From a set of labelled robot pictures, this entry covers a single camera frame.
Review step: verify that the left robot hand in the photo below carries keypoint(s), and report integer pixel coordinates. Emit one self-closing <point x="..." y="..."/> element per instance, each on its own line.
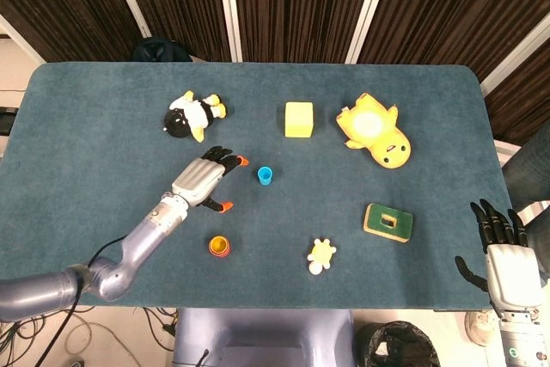
<point x="197" y="180"/>

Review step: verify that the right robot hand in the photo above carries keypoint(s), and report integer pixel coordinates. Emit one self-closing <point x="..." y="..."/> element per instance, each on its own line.
<point x="513" y="272"/>

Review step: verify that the yellow plastic cup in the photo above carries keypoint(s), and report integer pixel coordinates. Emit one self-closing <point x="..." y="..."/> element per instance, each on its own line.
<point x="217" y="244"/>

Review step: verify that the light blue plastic cup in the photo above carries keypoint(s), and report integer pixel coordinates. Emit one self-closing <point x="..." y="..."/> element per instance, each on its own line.
<point x="265" y="175"/>

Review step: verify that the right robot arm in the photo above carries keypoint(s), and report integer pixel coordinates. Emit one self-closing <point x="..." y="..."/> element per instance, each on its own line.
<point x="522" y="341"/>

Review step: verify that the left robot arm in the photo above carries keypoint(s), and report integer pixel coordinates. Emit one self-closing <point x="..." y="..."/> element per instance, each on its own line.
<point x="137" y="238"/>

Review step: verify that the black white penguin plush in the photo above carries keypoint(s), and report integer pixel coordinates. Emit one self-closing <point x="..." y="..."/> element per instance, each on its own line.
<point x="178" y="122"/>

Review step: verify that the white sneaker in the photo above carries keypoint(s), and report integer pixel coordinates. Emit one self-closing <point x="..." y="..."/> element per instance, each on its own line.
<point x="479" y="328"/>

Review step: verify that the orange plastic cup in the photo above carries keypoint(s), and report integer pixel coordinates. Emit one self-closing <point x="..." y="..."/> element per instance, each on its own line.
<point x="221" y="254"/>

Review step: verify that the teal table cloth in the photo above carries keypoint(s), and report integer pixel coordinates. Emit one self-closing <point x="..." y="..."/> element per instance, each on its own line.
<point x="279" y="212"/>

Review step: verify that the person leg in jeans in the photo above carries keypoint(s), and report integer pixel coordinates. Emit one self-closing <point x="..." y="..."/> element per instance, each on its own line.
<point x="530" y="165"/>

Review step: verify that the yellow foam cube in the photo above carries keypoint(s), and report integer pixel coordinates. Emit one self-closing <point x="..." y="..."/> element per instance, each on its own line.
<point x="298" y="122"/>

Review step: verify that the black chair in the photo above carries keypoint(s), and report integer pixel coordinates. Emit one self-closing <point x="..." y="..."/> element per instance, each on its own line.
<point x="159" y="51"/>

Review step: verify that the black trash bin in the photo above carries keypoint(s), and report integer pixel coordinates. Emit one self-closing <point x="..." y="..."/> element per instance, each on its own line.
<point x="399" y="345"/>

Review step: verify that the small yellow turtle toy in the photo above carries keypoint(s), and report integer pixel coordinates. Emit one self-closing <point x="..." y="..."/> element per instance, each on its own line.
<point x="322" y="253"/>

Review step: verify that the green wooden block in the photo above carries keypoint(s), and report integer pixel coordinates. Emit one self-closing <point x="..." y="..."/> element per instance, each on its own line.
<point x="376" y="218"/>

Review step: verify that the yellow duck plush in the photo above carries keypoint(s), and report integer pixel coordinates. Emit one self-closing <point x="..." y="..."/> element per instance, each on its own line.
<point x="386" y="148"/>

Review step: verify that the black floor device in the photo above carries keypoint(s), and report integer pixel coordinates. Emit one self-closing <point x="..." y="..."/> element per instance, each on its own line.
<point x="6" y="122"/>

